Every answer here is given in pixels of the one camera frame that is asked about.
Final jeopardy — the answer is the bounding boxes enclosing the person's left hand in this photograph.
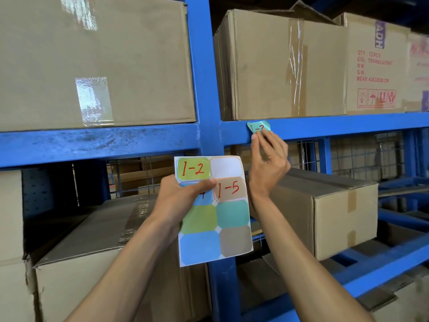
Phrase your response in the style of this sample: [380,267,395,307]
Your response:
[147,174,218,242]

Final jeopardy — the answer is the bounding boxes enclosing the person's right hand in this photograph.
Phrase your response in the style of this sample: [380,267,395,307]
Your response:
[247,129,291,199]

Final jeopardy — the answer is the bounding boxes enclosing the green label sticker 1-3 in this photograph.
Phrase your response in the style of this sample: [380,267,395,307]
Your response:
[247,120,273,135]

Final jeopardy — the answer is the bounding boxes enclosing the sheet of colourful labels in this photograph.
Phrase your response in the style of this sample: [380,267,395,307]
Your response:
[173,156,254,268]

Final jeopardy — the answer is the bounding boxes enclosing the blue metal shelf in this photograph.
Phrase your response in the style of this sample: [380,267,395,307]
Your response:
[0,0,429,322]

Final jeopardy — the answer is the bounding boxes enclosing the person's left forearm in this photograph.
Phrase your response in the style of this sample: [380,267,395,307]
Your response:
[65,214,181,322]

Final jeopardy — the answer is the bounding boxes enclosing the person's right forearm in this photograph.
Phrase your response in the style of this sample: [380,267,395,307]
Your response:
[249,189,374,322]

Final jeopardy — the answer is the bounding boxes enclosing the red printed cardboard box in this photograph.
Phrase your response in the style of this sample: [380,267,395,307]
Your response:
[333,12,412,115]

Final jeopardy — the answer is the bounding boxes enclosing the pink printed cardboard box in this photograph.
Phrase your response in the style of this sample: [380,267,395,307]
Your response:
[404,32,429,113]

